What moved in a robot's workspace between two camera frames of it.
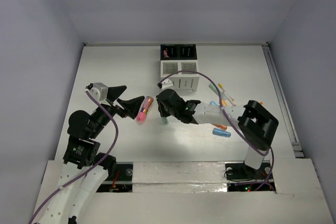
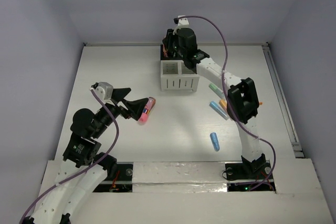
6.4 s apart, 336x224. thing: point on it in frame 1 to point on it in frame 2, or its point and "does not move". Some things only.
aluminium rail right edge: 294,136 does not move
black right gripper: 164,112 to 168,39
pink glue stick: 147,103 does not move
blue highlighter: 221,132 to 214,140
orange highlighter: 220,126 to 165,52
